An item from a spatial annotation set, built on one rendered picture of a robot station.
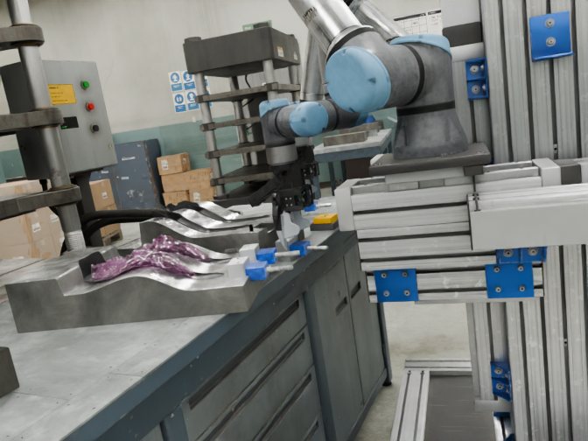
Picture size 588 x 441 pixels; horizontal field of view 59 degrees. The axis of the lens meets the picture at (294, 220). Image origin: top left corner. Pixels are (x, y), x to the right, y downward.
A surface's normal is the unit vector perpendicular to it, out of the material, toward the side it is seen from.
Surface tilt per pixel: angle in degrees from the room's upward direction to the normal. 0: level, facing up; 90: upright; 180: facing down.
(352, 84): 96
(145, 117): 90
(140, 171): 90
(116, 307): 90
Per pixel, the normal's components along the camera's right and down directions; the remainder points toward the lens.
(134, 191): -0.20, 0.22
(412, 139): -0.65, -0.06
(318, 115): 0.58, 0.07
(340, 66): -0.73, 0.34
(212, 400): 0.90, -0.05
